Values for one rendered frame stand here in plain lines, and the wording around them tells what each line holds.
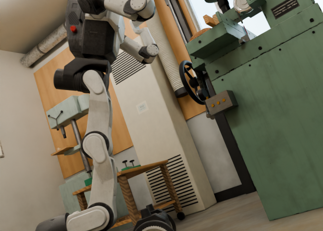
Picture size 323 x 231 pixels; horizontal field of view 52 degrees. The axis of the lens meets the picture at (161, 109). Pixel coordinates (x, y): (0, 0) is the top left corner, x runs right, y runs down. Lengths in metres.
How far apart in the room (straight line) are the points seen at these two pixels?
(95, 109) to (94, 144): 0.19
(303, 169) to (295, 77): 0.40
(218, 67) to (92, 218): 0.94
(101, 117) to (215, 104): 0.58
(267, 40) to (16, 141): 3.41
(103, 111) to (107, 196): 0.42
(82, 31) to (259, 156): 1.09
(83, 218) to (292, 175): 0.97
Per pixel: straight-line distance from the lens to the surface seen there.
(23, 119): 4.57
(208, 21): 1.53
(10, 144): 4.33
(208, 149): 3.33
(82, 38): 1.84
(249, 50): 1.64
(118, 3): 1.67
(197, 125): 3.36
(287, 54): 1.60
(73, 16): 1.92
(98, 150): 1.67
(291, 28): 1.61
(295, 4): 1.75
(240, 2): 1.80
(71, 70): 1.83
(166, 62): 3.35
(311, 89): 1.56
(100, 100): 1.73
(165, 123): 3.20
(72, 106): 3.77
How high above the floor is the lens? 0.30
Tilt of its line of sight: 13 degrees up
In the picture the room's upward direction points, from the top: 21 degrees counter-clockwise
